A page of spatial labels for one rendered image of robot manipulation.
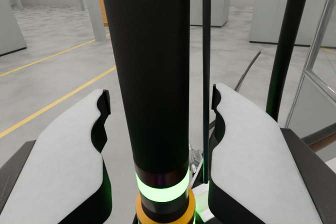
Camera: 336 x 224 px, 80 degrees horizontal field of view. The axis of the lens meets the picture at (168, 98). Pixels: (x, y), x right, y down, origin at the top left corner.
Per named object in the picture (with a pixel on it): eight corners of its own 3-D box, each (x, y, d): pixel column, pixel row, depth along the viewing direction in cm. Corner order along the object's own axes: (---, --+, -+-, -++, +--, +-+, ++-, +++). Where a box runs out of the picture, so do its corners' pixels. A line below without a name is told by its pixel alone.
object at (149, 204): (174, 163, 16) (174, 152, 15) (198, 199, 13) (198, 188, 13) (133, 181, 15) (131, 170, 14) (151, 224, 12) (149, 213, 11)
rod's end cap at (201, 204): (205, 198, 19) (206, 184, 18) (218, 217, 18) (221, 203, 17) (187, 207, 19) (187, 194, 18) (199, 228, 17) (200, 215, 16)
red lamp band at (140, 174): (173, 139, 15) (172, 125, 14) (199, 173, 12) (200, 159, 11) (128, 156, 13) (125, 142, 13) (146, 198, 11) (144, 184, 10)
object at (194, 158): (190, 160, 65) (198, 151, 64) (193, 173, 59) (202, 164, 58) (184, 156, 64) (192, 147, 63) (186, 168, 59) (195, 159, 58)
